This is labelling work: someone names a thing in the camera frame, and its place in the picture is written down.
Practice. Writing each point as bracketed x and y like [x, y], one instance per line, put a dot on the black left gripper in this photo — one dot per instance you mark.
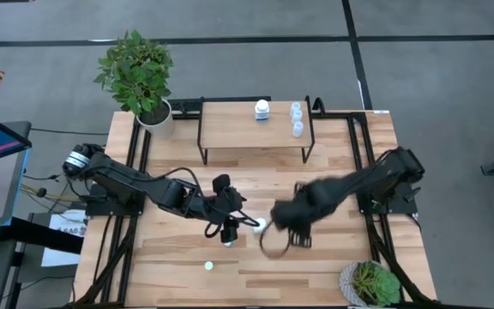
[227, 206]

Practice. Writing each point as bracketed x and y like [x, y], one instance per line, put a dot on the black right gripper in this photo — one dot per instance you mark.
[303, 206]

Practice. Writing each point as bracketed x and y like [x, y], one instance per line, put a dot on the white melatonin supplement bottle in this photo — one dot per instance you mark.
[262, 110]
[259, 225]

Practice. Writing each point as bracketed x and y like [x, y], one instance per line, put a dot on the small translucent white bottle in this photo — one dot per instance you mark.
[295, 106]
[297, 129]
[297, 116]

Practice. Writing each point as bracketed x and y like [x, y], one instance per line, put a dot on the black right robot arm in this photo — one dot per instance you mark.
[380, 171]

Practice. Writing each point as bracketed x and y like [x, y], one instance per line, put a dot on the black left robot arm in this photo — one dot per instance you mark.
[122, 176]

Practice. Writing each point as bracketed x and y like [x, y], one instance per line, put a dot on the succulent in patterned pot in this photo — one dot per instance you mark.
[373, 285]

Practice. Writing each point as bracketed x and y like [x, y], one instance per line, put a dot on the white printed paper sheet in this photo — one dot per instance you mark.
[69, 221]

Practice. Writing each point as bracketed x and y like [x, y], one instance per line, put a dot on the leafy plant in white pot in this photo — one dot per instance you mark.
[137, 73]

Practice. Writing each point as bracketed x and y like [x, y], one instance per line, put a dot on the black computer desk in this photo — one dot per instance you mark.
[37, 238]

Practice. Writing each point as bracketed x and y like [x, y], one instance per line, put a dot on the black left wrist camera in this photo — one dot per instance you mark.
[221, 183]

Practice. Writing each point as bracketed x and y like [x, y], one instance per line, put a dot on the wooden shelf black metal frame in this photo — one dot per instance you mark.
[230, 129]

